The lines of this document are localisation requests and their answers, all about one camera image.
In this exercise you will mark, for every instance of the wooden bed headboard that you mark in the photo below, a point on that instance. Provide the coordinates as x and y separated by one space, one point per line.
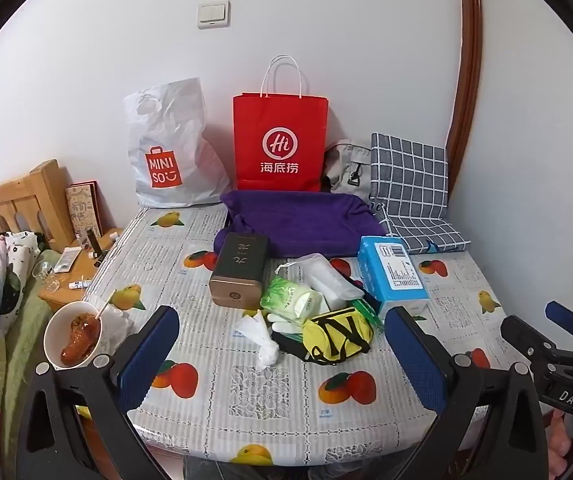
21 200

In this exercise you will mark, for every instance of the small white tube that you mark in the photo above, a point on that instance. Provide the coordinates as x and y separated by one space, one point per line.
80 284

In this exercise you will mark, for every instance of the patterned book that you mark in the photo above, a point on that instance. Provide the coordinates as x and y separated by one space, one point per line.
84 207

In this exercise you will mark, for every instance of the black cloth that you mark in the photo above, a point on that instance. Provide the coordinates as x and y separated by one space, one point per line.
289 344

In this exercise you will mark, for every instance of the purple towel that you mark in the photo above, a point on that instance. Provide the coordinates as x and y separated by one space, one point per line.
296 220

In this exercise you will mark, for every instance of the white tissue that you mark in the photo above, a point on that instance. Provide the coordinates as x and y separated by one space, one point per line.
261 342

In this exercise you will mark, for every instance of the white glove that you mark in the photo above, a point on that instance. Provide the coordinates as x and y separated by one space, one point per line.
286 321

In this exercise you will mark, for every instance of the white light switch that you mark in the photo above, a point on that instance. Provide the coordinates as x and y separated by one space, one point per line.
213 15

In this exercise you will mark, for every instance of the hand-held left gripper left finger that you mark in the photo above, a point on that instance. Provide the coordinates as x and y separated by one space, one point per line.
146 355

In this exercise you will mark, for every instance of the green sachet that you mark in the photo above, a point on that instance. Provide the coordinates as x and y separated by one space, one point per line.
368 316

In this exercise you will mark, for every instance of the dark small bottle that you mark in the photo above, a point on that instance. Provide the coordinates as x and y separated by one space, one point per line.
94 244

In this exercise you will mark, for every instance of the clear glass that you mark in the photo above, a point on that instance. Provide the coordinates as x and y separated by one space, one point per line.
45 275

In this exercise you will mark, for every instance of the clear plastic wrapper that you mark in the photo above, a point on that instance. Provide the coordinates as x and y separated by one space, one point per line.
116 332

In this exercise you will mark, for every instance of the wooden skewer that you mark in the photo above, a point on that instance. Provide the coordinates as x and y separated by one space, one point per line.
106 304

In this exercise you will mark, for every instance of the person's right hand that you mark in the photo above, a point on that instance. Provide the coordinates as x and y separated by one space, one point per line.
564 437

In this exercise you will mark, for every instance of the brown wooden door frame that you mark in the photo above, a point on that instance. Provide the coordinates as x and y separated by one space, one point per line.
469 60

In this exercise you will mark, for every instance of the dark tea tin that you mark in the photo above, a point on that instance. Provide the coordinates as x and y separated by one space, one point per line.
239 270

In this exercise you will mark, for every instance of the wooden nightstand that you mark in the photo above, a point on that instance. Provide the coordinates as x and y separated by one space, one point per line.
66 297

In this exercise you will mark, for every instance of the red paper bag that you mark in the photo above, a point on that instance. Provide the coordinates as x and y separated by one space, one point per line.
280 145

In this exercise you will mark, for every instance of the fried snack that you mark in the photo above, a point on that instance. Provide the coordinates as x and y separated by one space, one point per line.
79 340

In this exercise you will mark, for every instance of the mesh pouch of white pads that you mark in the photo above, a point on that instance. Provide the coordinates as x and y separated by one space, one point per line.
324 277

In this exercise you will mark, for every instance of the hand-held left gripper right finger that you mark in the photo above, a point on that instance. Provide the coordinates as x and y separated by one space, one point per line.
411 355

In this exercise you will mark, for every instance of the green wet wipes pack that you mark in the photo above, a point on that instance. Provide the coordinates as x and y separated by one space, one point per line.
289 300

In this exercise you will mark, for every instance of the grey backpack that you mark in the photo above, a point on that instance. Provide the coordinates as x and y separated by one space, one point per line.
346 170

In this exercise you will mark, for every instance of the fruit print tablecloth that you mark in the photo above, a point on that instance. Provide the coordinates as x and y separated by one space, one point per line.
246 400

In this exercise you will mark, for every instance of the white paper cup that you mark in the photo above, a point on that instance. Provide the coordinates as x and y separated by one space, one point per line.
54 330

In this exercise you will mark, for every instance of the yellow and black pouch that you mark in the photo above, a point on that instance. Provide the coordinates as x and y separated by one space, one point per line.
336 335

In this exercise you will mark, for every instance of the green bed sheet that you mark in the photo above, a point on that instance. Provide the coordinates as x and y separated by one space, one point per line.
26 330

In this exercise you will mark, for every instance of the white plastic shopping bag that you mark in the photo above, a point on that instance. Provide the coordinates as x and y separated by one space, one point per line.
171 130

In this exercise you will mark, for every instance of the grey checked cushion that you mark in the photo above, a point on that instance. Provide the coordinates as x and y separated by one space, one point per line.
409 180

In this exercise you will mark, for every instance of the grey flat packet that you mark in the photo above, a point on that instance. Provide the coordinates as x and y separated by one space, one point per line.
68 259

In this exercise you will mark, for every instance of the blue and white box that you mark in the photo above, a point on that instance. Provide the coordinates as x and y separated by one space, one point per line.
391 275

